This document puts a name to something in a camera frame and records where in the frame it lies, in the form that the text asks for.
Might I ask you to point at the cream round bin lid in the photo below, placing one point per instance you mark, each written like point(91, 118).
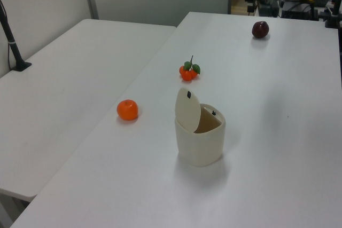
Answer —
point(187, 113)

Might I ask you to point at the cream plastic garbage bin body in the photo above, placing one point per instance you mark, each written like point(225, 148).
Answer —
point(200, 148)

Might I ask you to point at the small oranges cluster with leaves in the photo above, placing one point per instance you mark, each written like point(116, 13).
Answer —
point(188, 74)

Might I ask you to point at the orange mandarin fruit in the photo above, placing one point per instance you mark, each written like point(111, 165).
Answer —
point(127, 109)

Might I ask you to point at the white side table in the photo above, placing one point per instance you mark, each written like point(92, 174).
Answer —
point(61, 92)

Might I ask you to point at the dark red apple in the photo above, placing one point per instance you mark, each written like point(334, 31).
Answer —
point(260, 29)

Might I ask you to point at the black equipment box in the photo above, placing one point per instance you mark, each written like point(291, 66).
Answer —
point(298, 9)

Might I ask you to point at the black pole with base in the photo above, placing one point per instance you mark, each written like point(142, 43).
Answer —
point(12, 46)

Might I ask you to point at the black camera stand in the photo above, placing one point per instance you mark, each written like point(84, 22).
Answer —
point(334, 14)

